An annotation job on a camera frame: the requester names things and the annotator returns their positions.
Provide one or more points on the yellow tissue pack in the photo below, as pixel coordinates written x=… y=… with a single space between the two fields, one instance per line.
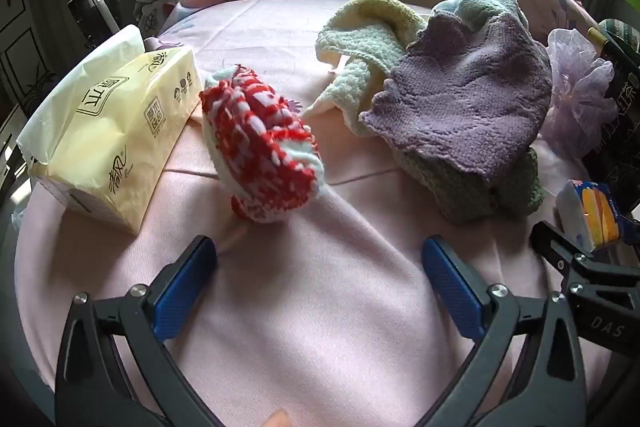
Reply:
x=110 y=142

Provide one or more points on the striped patterned cushion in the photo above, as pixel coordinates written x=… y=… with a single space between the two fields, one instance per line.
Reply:
x=617 y=28

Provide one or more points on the dark panelled cabinet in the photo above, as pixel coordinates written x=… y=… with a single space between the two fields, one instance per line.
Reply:
x=25 y=42

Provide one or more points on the black tin box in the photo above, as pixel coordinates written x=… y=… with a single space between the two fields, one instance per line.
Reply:
x=620 y=132

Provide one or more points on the cream yellow fluffy towel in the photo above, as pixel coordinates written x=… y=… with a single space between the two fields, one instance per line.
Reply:
x=367 y=42

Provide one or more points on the pink printed bedsheet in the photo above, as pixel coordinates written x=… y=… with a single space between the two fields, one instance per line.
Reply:
x=330 y=307

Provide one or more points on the green fluffy towel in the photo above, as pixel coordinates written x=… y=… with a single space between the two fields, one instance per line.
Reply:
x=480 y=197

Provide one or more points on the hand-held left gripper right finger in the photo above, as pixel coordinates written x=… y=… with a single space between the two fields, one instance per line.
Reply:
x=452 y=287

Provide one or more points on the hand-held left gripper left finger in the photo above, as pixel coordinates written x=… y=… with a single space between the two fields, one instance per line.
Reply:
x=187 y=279

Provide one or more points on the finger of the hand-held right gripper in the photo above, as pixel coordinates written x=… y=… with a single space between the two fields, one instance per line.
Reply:
x=555 y=247

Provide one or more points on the orange and blue tissue packet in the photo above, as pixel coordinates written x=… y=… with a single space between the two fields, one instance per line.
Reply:
x=590 y=212

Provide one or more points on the person's left hand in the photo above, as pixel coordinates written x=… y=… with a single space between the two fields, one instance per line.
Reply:
x=280 y=419

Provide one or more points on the red and white knitted sock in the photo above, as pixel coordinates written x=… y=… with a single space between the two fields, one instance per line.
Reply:
x=260 y=147

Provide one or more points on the lavender mesh bath pouf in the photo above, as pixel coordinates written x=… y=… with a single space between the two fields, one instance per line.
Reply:
x=580 y=97

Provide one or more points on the purple knitted towel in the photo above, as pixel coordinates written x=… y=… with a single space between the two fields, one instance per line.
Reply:
x=465 y=97

